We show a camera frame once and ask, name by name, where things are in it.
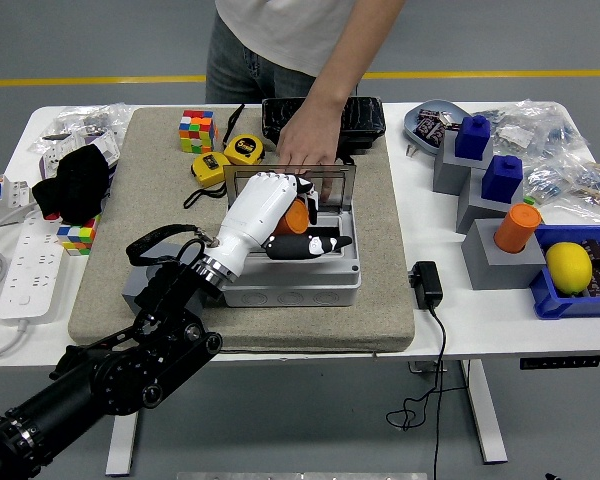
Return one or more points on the white power strip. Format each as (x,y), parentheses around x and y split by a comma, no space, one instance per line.
(30,270)

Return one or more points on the black cloth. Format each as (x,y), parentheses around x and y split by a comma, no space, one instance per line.
(80,185)

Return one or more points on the person's left forearm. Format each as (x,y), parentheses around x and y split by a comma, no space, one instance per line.
(350,60)

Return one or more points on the black table control panel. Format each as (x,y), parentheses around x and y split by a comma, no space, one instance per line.
(560,362)

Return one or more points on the small metal clip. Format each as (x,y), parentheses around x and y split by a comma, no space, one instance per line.
(413,150)

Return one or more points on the clear bag blue resistors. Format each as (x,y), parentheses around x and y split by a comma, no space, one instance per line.
(560,132)

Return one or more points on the dark wrapped candy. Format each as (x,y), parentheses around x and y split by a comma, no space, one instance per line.
(432,114)
(430,132)

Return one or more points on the grey block with round hole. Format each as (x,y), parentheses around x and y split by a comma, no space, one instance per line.
(132,295)

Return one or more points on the grey-brown fabric mat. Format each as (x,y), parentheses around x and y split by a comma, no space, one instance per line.
(330,320)

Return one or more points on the person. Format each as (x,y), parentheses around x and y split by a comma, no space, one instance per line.
(280,30)

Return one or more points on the black rectangular case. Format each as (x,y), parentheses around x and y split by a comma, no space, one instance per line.
(365,120)

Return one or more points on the person's left hand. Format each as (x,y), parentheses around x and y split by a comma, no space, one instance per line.
(307,140)

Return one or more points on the clear bag white parts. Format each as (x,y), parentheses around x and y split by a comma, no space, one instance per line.
(512,132)

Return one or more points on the metal table bracket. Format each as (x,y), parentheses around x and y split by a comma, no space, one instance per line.
(422,367)

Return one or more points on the blue plastic block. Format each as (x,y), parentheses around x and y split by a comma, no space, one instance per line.
(472,137)
(502,180)

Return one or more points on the grey junction box clear lid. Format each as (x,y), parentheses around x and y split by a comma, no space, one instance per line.
(290,295)

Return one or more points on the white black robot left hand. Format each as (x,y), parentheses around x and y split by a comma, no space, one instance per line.
(255,215)

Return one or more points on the clear bags small parts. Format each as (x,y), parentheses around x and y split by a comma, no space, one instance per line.
(95,117)

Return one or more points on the clear bag mixed resistors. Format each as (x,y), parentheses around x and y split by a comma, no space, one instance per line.
(580,185)

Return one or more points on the small green part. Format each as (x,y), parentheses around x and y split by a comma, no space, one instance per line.
(529,200)

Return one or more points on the black tweezers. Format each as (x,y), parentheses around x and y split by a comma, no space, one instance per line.
(235,122)

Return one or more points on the colourful puzzle cube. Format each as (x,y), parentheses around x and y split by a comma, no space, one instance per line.
(197,132)
(75,241)

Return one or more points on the black power adapter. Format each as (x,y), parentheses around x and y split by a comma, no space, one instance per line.
(427,285)

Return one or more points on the white table leg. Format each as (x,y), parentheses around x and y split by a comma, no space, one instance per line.
(125,440)
(485,415)

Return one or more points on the blue plastic bin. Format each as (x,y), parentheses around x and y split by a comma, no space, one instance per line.
(550,300)

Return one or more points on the yellow tape measure 5m print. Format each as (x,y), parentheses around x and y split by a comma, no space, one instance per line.
(245,150)

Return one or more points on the blue-grey oval dish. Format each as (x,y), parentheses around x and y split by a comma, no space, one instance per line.
(412,120)

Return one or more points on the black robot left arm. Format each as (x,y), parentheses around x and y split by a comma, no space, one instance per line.
(105,380)

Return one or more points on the white switch panel package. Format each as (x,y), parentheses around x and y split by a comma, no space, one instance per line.
(107,147)

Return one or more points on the orange cylinder battery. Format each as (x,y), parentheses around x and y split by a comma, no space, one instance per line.
(292,220)
(517,227)

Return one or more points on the grey holder block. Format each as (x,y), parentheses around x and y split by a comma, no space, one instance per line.
(450,175)
(500,272)
(472,212)

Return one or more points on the yellow lemon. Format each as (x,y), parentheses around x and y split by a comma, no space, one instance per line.
(569,267)

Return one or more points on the white circuit breaker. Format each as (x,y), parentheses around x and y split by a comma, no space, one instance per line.
(0,192)

